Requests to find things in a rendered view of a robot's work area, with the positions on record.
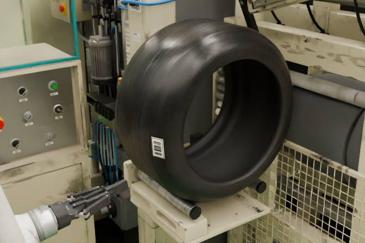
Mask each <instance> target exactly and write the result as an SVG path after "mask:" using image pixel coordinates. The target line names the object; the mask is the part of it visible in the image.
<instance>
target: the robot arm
mask: <svg viewBox="0 0 365 243"><path fill-rule="evenodd" d="M128 189H129V187H128V182H127V180H125V179H123V180H121V181H119V182H117V183H114V184H112V185H110V186H108V187H106V188H104V186H101V188H100V187H99V186H97V187H94V188H91V189H87V190H84V191H81V192H78V193H75V194H68V195H67V200H66V201H65V202H64V203H63V202H62V201H58V202H55V203H53V204H50V205H49V206H47V205H43V206H41V207H38V208H36V209H33V210H30V211H29V212H27V213H24V214H20V215H14V214H13V212H12V209H11V207H10V205H9V202H8V200H7V198H6V196H5V194H4V191H3V189H2V187H1V185H0V243H40V242H43V241H44V240H46V239H48V238H50V237H52V236H54V235H56V234H57V233H58V230H61V229H63V228H65V227H67V226H69V225H70V224H71V221H72V220H74V219H78V218H80V217H82V218H84V220H88V219H89V218H90V217H91V216H92V215H93V214H95V213H96V212H98V211H99V210H101V209H102V208H104V207H105V206H107V205H108V204H109V203H110V198H111V197H113V196H115V195H117V194H119V193H121V192H123V191H125V190H128Z"/></svg>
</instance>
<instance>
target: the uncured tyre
mask: <svg viewBox="0 0 365 243"><path fill-rule="evenodd" d="M220 68H222V70H223V74H224V81H225V91H224V99H223V103H222V107H221V109H220V112H219V114H218V116H217V118H216V120H215V122H214V123H213V124H212V126H211V127H210V128H209V130H208V131H207V132H206V133H205V134H204V135H203V136H202V137H201V138H200V139H198V140H197V141H196V142H194V143H193V144H191V145H189V146H187V147H184V126H185V121H186V117H187V113H188V110H189V108H190V106H191V103H192V101H193V99H194V97H195V95H196V94H197V92H198V91H199V89H200V88H201V86H202V85H203V83H204V82H205V81H206V80H207V79H208V78H209V77H210V76H211V75H212V74H213V73H214V72H216V71H217V70H219V69H220ZM292 112H293V89H292V82H291V76H290V72H289V69H288V66H287V63H286V61H285V59H284V57H283V55H282V53H281V52H280V51H279V49H278V48H277V46H276V45H275V44H274V43H273V42H272V41H271V40H269V39H268V38H266V37H265V36H263V35H262V34H261V33H259V32H258V31H256V30H254V29H251V28H248V27H244V26H241V25H236V24H232V23H227V22H223V21H218V20H213V19H210V18H190V19H186V20H182V21H178V22H175V23H172V24H170V25H167V26H165V27H164V28H162V29H160V30H159V31H157V32H156V33H155V34H153V35H152V36H151V37H150V38H148V39H147V40H146V41H145V42H144V43H143V44H142V45H141V46H140V48H139V49H138V50H137V51H136V53H135V54H134V55H133V57H132V58H131V60H130V61H129V63H128V65H127V67H126V69H125V71H124V73H123V75H122V78H121V81H120V83H119V87H118V91H117V96H116V103H115V121H116V128H117V133H118V136H119V139H120V141H121V144H122V146H123V148H124V150H125V152H126V154H127V155H128V157H129V159H130V160H131V161H132V162H133V164H134V165H135V166H136V167H137V168H138V169H140V170H141V171H142V172H143V173H145V174H146V175H147V176H149V177H150V178H151V179H153V180H154V181H155V182H156V183H158V184H159V185H160V186H162V187H163V188H165V189H166V190H167V191H169V192H170V193H172V194H173V195H175V196H177V197H180V198H182V199H186V200H190V201H195V202H214V201H219V200H222V199H225V198H227V197H230V196H232V195H234V194H236V193H238V192H239V191H241V190H243V189H244V188H246V187H248V186H249V185H251V184H252V183H253V182H255V181H256V180H257V179H258V178H259V177H260V176H261V175H262V174H263V173H264V172H265V171H266V170H267V169H268V167H269V166H270V165H271V164H272V162H273V161H274V160H275V158H276V156H277V155H278V153H279V151H280V149H281V147H282V145H283V143H284V141H285V139H286V136H287V133H288V129H289V127H290V123H291V118H292ZM151 137H155V138H160V139H163V148H164V155H165V158H160V157H156V156H153V150H152V139H151Z"/></svg>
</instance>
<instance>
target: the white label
mask: <svg viewBox="0 0 365 243"><path fill-rule="evenodd" d="M151 139H152V150H153V156H156V157H160V158H165V155H164V148H163V139H160V138H155V137H151Z"/></svg>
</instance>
